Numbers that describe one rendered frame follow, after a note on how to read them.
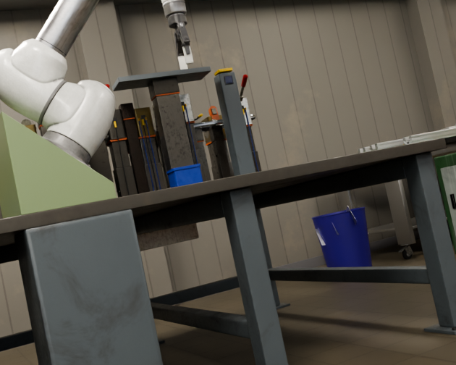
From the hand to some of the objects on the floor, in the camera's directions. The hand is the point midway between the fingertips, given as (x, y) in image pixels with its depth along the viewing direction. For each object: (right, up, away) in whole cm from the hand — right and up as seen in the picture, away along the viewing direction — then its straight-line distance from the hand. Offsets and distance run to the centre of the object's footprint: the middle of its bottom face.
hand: (187, 65), depth 251 cm
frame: (-35, -130, -2) cm, 135 cm away
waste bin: (+101, -110, +172) cm, 228 cm away
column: (-17, -123, -67) cm, 141 cm away
